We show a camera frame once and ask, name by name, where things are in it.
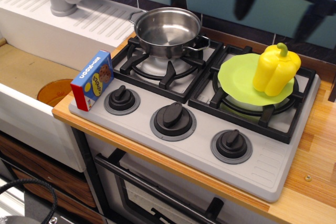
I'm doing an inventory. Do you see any wooden drawer unit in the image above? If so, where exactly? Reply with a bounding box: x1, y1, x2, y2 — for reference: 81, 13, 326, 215
1, 132, 106, 223

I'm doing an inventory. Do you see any black burner grate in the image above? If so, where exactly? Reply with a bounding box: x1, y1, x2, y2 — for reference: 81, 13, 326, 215
188, 45, 320, 144
112, 36, 224, 103

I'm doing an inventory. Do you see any blue cookie box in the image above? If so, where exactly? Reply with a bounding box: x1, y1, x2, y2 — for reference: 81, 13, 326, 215
70, 50, 114, 112

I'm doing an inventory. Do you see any black right burner grate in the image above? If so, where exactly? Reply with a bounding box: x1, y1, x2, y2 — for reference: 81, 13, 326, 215
188, 45, 320, 144

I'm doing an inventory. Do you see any yellow toy bell pepper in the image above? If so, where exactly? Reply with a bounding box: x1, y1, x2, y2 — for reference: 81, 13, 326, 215
253, 42, 301, 97

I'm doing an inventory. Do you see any black cable bottom left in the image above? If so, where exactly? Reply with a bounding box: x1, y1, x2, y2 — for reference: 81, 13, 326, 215
0, 178, 57, 224

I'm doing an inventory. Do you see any black middle stove knob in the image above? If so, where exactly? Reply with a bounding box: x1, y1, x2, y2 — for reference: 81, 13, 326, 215
150, 102, 197, 142

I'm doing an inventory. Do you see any black left burner grate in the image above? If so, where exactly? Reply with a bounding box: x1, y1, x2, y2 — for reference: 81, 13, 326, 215
112, 36, 224, 103

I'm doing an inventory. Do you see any stainless steel pot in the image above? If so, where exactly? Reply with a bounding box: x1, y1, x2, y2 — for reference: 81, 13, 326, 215
129, 7, 211, 59

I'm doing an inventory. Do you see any black stove knob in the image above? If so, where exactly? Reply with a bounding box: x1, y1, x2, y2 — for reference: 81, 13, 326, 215
150, 102, 197, 142
211, 129, 253, 165
104, 85, 141, 116

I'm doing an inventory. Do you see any oven door with black handle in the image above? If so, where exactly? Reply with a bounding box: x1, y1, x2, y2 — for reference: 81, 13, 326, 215
94, 147, 234, 224

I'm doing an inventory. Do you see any black left stove knob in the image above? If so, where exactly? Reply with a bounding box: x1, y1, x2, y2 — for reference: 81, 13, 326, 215
104, 85, 141, 116

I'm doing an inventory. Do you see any black right stove knob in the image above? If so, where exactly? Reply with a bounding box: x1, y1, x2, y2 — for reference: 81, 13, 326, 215
211, 129, 253, 165

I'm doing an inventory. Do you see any white toy sink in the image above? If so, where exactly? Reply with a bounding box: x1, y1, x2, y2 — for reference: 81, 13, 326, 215
1, 0, 135, 172

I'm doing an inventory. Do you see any grey toy stove top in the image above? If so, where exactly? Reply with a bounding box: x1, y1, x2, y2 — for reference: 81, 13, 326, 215
68, 34, 321, 204

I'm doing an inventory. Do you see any lime green plate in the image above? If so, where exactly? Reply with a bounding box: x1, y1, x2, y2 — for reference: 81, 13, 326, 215
217, 53, 295, 106

